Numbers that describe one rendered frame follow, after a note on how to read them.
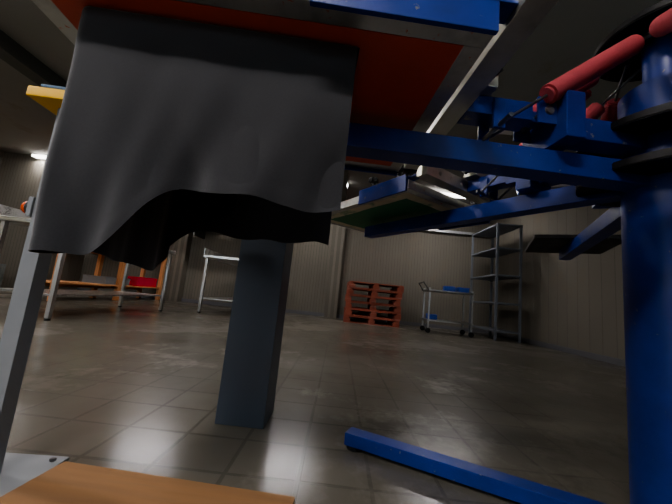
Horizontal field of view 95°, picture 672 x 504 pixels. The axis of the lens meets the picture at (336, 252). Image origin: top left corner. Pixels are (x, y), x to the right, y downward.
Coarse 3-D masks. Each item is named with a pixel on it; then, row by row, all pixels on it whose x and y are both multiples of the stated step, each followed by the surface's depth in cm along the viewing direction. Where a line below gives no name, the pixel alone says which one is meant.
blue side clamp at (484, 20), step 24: (312, 0) 47; (336, 0) 47; (360, 0) 47; (384, 0) 48; (408, 0) 48; (432, 0) 48; (456, 0) 49; (480, 0) 49; (432, 24) 49; (456, 24) 48; (480, 24) 48
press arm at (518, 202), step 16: (544, 192) 104; (560, 192) 100; (608, 192) 90; (464, 208) 129; (480, 208) 123; (496, 208) 117; (512, 208) 112; (528, 208) 108; (544, 208) 105; (560, 208) 103; (384, 224) 169; (400, 224) 159; (416, 224) 150; (432, 224) 142; (448, 224) 137; (464, 224) 134
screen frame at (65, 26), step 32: (32, 0) 53; (192, 0) 50; (224, 0) 49; (256, 0) 49; (288, 0) 48; (64, 32) 59; (384, 32) 52; (416, 32) 52; (448, 32) 51; (448, 96) 66; (416, 128) 80
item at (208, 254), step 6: (204, 252) 531; (210, 252) 554; (216, 252) 580; (210, 258) 545; (216, 258) 533; (222, 258) 529; (228, 258) 529; (234, 258) 529; (234, 264) 635; (204, 270) 530; (204, 276) 528; (204, 282) 527; (204, 288) 529; (222, 300) 525; (228, 300) 525; (198, 306) 521; (198, 312) 519
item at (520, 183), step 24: (576, 96) 74; (552, 120) 76; (576, 120) 73; (600, 120) 79; (528, 144) 86; (552, 144) 77; (576, 144) 81; (600, 144) 80; (624, 144) 79; (528, 192) 108
